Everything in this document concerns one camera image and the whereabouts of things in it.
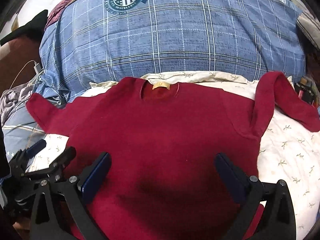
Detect white charging cable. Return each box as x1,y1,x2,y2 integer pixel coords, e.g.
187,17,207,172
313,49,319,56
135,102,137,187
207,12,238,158
8,59,45,91

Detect cream leaf-print bed sheet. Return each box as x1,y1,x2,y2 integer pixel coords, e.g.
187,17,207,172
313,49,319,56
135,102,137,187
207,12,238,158
24,70,320,240

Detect grey-blue striped star quilt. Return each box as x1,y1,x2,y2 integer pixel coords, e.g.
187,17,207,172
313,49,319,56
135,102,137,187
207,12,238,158
2,103,46,161

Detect red knit sweater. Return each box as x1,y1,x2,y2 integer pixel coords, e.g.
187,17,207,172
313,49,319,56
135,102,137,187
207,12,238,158
27,72,319,239

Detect maroon patterned cloth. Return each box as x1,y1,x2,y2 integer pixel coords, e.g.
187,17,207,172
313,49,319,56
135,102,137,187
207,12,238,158
44,0,72,30

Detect grey crumpled cloth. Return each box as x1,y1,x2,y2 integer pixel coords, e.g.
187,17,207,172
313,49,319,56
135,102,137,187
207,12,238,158
1,83,35,126

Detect clutter of small items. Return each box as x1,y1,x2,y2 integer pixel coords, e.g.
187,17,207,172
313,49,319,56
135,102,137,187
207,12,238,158
294,76,319,108

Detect brown wooden headboard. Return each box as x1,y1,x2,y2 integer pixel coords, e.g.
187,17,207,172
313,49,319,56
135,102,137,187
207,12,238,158
0,36,41,94

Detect black garment on headboard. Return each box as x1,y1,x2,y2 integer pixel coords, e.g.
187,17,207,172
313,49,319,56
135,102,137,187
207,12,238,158
1,10,48,46

